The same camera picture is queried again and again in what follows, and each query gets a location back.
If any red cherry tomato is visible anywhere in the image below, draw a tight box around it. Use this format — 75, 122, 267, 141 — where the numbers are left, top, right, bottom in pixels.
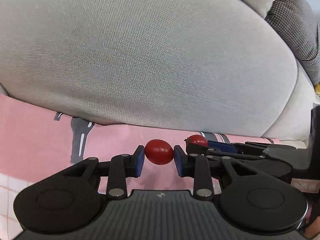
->
144, 139, 174, 165
184, 134, 208, 147

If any person's left hand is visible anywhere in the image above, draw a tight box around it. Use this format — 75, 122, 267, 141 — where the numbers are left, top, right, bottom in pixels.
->
303, 202, 320, 239

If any yellow object at edge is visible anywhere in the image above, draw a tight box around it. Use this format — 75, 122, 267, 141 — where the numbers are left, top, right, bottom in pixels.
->
315, 83, 320, 95

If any beige sofa back cushion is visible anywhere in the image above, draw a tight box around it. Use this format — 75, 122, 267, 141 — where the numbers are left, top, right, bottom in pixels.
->
0, 0, 320, 140

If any dark checkered pillow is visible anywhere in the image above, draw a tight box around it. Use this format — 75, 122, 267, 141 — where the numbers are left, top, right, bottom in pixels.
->
265, 0, 319, 86

